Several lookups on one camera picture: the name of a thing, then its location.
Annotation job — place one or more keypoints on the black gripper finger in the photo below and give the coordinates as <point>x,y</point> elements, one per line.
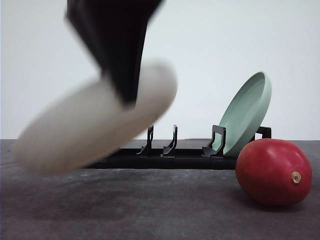
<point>112,31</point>

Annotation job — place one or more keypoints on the grey felt table mat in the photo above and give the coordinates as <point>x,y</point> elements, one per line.
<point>149,204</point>

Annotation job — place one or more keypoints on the red pomegranate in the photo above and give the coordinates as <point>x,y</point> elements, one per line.
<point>274,171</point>

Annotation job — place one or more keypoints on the white plate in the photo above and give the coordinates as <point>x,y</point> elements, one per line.
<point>93,122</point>

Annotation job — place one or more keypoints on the black plastic dish rack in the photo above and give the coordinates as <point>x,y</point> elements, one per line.
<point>212,156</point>

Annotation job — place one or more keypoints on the mint green plate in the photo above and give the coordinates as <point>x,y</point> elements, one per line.
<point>244,113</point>

